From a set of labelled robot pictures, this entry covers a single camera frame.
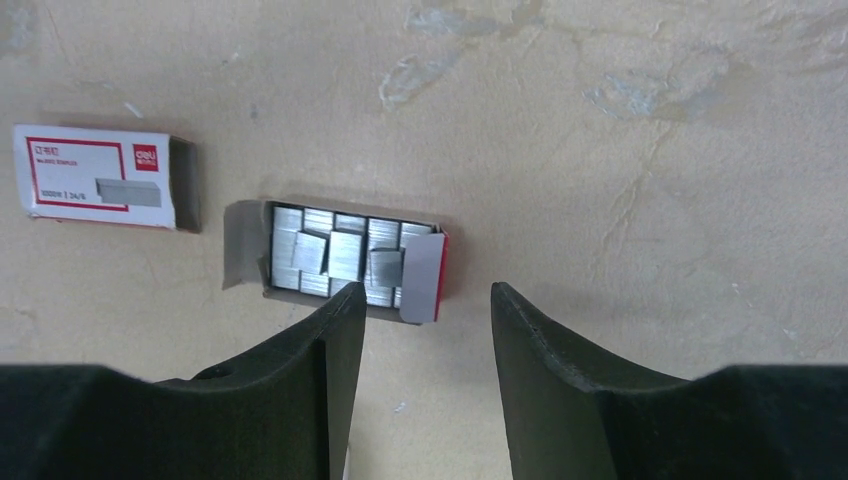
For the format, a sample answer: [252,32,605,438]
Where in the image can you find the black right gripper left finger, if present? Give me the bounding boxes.
[1,283,366,479]

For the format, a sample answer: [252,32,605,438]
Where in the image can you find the red white staple box sleeve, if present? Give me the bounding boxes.
[13,124,201,233]

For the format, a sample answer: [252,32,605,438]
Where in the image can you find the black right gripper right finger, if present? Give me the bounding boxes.
[491,282,847,479]

